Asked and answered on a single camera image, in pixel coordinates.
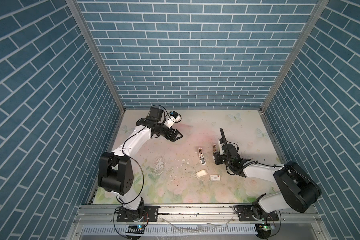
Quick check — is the staple box sleeve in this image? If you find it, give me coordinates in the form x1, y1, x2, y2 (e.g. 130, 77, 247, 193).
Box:
210, 175, 221, 182

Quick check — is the staple box tray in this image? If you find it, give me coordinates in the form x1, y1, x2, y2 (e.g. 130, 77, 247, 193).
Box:
196, 170, 208, 178

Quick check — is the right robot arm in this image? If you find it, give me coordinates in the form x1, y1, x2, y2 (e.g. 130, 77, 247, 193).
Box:
214, 139, 322, 219

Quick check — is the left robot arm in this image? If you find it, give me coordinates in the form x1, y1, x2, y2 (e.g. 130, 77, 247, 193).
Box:
98, 105, 183, 214

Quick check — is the right controller board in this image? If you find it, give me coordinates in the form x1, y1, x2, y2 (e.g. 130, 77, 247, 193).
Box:
255, 224, 272, 240

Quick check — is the controller board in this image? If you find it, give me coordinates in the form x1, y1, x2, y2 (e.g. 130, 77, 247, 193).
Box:
255, 224, 272, 240
125, 225, 146, 240

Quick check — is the left controller board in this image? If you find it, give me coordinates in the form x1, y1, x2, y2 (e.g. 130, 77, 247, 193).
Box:
125, 225, 146, 240

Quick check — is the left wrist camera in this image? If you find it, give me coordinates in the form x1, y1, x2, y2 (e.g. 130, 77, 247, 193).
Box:
164, 111, 182, 129

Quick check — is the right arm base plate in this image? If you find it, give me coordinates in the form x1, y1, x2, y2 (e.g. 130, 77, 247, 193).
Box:
232, 205, 279, 222

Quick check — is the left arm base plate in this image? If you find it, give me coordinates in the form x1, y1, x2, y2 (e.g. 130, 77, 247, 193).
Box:
115, 206, 159, 223

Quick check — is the aluminium front rail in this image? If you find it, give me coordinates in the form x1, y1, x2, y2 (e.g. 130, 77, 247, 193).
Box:
67, 204, 330, 240

